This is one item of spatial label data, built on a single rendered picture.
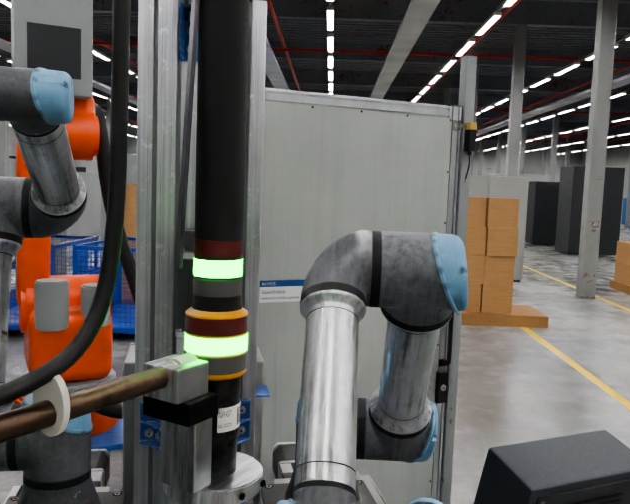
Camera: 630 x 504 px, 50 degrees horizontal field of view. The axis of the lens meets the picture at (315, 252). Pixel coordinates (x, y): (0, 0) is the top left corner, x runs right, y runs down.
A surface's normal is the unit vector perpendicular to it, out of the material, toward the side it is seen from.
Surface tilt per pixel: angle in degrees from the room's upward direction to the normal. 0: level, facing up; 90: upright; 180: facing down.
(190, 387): 90
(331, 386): 46
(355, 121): 91
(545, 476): 15
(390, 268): 81
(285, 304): 90
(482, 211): 90
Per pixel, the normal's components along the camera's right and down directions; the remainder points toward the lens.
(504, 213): -0.03, 0.10
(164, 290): 0.18, 0.11
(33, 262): 0.44, 0.21
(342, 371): 0.41, -0.55
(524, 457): 0.15, -0.93
